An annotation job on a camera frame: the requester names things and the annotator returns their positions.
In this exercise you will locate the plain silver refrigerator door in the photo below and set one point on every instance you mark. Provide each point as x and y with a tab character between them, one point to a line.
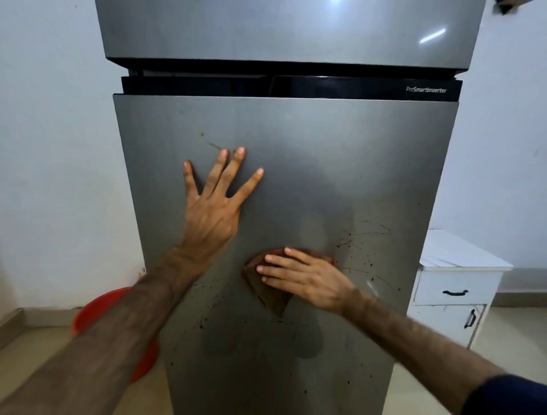
333	171

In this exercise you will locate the red plastic bucket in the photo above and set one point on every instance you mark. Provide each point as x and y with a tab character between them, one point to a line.
85	312

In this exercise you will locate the person's left forearm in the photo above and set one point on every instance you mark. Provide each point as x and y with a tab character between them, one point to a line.
94	346

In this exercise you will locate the person's right forearm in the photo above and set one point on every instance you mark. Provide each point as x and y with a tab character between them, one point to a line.
419	346

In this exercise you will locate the small white cabinet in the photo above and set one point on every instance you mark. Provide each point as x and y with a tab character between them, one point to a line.
461	278

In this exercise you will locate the person's left hand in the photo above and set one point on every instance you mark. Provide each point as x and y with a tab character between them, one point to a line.
209	218

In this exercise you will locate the brown checked cloth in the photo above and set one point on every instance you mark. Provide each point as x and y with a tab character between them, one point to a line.
269	295

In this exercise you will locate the dark blue right sleeve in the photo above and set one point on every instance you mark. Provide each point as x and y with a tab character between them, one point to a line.
508	397

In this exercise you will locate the person's right hand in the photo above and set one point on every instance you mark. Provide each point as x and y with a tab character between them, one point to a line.
312	280

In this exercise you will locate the silver refrigerator door with logo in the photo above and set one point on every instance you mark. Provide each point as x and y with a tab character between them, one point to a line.
290	30

